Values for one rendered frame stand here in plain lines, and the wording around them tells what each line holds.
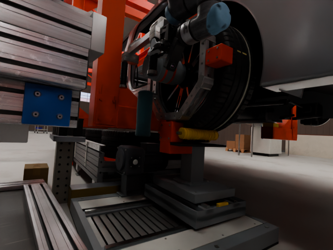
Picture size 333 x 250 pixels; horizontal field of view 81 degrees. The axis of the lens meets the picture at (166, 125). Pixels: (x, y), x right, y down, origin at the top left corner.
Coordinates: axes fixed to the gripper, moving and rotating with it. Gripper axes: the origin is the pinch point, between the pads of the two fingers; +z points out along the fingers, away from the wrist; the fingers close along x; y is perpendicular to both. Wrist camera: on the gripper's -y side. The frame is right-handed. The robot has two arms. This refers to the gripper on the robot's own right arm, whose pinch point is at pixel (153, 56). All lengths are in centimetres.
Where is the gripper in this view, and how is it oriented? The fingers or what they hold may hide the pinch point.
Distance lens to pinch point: 87.7
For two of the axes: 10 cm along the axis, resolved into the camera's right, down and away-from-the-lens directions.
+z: -6.3, 0.0, 7.8
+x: -7.8, -0.8, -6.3
